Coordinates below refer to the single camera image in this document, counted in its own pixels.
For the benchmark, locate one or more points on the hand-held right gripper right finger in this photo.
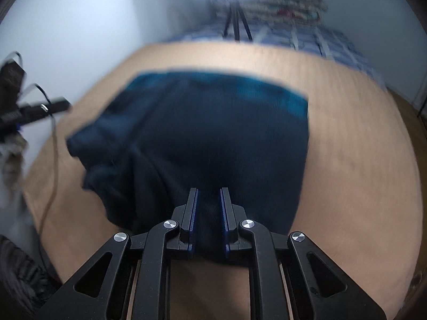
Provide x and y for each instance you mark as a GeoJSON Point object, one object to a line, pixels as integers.
{"type": "Point", "coordinates": [223, 220]}

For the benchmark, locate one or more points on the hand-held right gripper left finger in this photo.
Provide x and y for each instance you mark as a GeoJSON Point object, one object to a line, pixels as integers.
{"type": "Point", "coordinates": [193, 220]}

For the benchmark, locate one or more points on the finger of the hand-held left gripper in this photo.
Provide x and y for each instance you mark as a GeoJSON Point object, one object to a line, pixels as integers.
{"type": "Point", "coordinates": [50, 107]}

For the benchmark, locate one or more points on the blue plaid fleece jacket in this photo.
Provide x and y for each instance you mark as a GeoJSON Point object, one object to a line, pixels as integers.
{"type": "Point", "coordinates": [200, 133]}

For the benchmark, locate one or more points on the tan blanket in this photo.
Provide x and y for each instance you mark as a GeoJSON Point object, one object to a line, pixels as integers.
{"type": "Point", "coordinates": [350, 173]}

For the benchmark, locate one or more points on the person's dark striped clothing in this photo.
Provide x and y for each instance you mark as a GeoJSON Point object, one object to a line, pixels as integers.
{"type": "Point", "coordinates": [23, 280]}

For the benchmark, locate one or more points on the blue checked bed sheet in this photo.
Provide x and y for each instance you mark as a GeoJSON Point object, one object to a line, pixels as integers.
{"type": "Point", "coordinates": [317, 43]}

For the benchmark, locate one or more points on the black tripod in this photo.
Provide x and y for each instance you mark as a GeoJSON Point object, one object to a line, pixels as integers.
{"type": "Point", "coordinates": [235, 16]}

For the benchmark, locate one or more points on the folded floral quilt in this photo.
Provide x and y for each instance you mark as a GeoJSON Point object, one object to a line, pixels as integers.
{"type": "Point", "coordinates": [287, 6]}

